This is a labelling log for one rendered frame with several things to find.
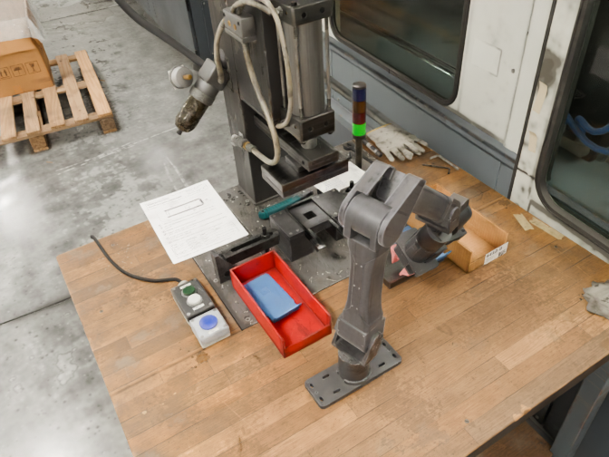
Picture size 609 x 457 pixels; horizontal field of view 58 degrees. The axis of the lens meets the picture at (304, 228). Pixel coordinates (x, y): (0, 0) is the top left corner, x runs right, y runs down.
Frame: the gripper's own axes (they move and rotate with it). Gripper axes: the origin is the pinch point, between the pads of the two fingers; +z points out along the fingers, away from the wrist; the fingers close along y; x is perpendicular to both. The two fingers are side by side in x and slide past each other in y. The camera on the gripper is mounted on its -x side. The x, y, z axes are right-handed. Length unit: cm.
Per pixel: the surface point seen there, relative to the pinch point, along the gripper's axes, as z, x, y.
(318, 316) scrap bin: 3.8, 22.7, -1.7
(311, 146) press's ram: -10.8, 10.4, 31.4
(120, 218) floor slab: 173, 23, 119
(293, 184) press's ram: -6.8, 17.2, 25.8
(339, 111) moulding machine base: 65, -59, 82
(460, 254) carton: -4.4, -13.7, -4.4
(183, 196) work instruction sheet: 35, 28, 52
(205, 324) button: 8.7, 44.9, 8.3
